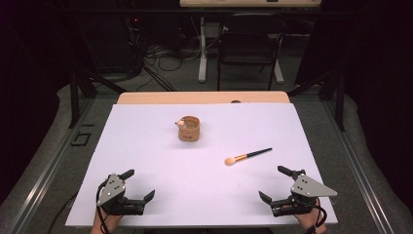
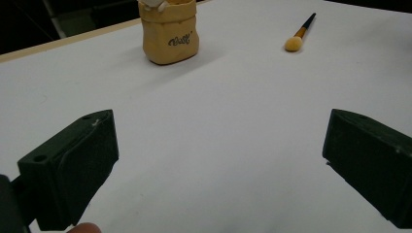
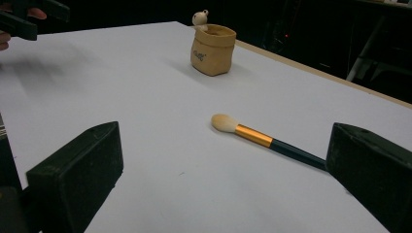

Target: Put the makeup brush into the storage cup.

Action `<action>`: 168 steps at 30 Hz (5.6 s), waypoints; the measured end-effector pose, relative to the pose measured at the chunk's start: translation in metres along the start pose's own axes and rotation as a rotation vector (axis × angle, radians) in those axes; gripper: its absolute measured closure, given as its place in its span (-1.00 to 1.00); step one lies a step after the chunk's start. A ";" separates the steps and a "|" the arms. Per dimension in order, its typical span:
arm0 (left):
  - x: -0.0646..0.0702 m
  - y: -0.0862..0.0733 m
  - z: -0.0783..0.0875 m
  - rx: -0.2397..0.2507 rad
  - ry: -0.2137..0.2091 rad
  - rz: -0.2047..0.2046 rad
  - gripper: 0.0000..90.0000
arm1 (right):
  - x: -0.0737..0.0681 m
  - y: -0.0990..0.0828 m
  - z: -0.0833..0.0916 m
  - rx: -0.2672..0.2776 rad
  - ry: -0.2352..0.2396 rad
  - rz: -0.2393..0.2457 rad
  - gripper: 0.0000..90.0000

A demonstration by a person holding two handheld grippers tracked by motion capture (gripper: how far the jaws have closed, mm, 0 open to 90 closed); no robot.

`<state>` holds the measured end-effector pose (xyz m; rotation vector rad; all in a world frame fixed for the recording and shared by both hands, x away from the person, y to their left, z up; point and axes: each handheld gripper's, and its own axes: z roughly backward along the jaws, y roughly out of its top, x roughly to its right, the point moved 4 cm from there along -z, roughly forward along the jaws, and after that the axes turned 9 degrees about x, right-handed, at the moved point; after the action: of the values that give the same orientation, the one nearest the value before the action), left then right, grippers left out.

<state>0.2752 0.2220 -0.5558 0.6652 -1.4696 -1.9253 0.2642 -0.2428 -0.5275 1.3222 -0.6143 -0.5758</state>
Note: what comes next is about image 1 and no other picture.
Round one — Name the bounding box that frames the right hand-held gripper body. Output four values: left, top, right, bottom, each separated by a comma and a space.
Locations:
270, 169, 339, 218

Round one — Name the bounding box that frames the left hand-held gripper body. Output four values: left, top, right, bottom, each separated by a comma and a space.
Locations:
95, 173, 146, 216

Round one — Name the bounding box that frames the makeup brush with black handle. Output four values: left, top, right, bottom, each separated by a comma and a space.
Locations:
224, 147, 274, 166

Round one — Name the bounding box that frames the brown cup with animal figure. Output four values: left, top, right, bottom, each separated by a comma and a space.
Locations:
174, 115, 202, 142

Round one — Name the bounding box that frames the person's left hand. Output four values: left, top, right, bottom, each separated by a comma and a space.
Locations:
90, 207, 124, 234

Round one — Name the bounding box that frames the person's right hand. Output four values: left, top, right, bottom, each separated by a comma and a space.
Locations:
293, 202, 327, 234

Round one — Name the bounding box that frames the white table mat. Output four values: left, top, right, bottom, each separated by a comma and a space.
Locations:
64, 102, 339, 228

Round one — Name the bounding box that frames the black metal stand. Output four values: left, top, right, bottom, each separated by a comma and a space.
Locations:
67, 67, 129, 130
286, 69, 347, 133

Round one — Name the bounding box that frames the black folding chair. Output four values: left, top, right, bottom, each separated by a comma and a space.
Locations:
216, 13, 289, 93

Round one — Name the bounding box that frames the desk with white legs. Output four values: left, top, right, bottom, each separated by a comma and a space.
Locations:
178, 0, 322, 85

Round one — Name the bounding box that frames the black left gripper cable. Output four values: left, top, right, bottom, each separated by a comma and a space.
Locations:
94, 180, 111, 234

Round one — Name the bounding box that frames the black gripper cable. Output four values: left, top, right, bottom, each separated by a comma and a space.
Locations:
94, 180, 111, 234
303, 198, 329, 234

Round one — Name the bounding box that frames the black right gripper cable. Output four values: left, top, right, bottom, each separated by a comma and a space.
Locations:
303, 198, 329, 234

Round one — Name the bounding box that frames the aluminium frame rail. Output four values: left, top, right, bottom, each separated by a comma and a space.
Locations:
320, 97, 395, 234
9, 97, 95, 234

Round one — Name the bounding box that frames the black floor cable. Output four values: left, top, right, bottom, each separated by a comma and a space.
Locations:
47, 190, 80, 234

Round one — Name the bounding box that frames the bundle of floor cables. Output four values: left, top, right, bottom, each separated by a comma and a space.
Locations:
128, 16, 204, 93

